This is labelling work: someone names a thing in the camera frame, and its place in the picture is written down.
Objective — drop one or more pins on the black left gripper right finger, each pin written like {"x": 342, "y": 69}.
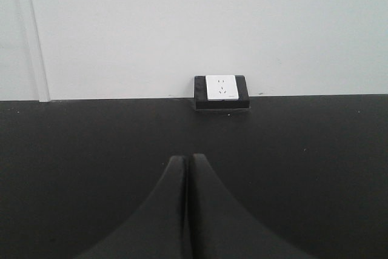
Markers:
{"x": 219, "y": 225}

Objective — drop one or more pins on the black and white power outlet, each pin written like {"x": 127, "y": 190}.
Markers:
{"x": 221, "y": 92}

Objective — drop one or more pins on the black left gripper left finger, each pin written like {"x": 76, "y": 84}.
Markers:
{"x": 158, "y": 228}

